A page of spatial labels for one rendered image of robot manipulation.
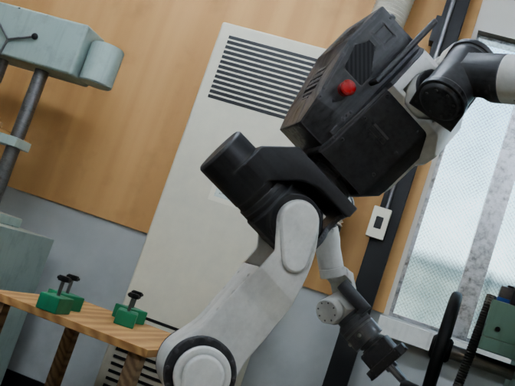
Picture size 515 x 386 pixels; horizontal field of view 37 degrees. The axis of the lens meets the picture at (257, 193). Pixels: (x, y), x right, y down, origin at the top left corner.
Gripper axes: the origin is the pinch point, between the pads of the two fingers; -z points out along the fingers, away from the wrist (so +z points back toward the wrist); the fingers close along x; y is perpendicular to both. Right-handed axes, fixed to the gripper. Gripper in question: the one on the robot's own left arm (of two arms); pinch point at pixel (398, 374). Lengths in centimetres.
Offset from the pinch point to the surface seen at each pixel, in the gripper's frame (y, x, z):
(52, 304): 2, -67, 82
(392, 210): 121, 15, 53
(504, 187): 142, 54, 31
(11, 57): 59, -49, 197
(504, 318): -6.2, 29.4, -6.4
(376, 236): 116, 4, 49
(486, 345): -9.4, 22.5, -8.0
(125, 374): 6, -64, 52
